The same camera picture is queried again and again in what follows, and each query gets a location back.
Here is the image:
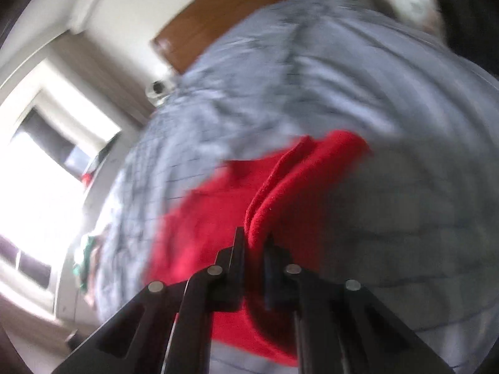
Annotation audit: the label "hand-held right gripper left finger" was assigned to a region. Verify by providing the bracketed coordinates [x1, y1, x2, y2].
[51, 227, 247, 374]

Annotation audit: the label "white window bench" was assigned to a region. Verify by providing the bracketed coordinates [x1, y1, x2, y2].
[55, 132, 131, 332]

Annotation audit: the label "wooden headboard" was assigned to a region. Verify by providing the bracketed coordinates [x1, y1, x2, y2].
[150, 0, 344, 77]

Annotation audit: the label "red sweater with white print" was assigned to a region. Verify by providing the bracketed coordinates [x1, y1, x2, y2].
[146, 129, 373, 367]

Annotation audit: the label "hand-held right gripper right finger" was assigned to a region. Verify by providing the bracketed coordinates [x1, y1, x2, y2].
[263, 234, 457, 374]

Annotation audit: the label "white security camera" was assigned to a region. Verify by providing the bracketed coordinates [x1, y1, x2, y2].
[145, 79, 174, 106]

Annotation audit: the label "window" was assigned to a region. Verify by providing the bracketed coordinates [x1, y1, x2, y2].
[0, 58, 122, 314]

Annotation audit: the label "green garment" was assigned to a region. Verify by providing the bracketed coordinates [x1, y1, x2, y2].
[73, 234, 103, 294]

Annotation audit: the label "beige curtain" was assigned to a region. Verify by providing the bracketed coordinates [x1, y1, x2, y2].
[49, 33, 158, 127]

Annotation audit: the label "grey plaid blanket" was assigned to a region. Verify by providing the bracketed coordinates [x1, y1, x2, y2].
[84, 0, 499, 374]

